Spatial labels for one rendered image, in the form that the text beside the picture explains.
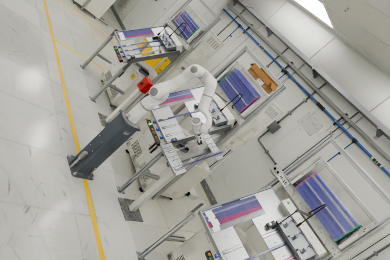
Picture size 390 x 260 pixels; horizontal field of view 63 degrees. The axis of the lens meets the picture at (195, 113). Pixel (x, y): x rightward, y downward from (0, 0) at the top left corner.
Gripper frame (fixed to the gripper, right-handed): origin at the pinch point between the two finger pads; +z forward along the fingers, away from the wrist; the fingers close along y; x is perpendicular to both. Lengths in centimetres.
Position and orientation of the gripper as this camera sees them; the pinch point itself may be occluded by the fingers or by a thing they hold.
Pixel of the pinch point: (199, 141)
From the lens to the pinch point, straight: 282.1
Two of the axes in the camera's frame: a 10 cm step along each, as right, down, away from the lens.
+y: -4.3, -6.8, 5.9
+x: -9.0, 3.8, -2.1
